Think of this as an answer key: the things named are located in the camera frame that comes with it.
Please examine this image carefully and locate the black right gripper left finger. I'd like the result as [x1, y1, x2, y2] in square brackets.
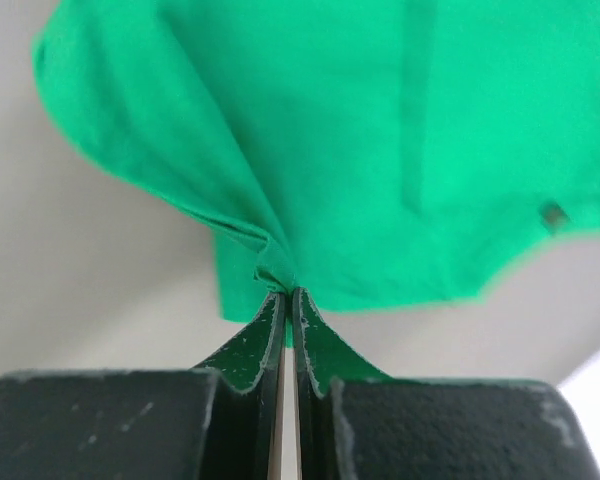
[191, 293, 286, 479]

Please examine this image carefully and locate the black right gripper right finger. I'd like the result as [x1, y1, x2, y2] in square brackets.
[291, 287, 390, 479]

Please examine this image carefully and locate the green t shirt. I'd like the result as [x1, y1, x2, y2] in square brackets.
[32, 1, 600, 322]

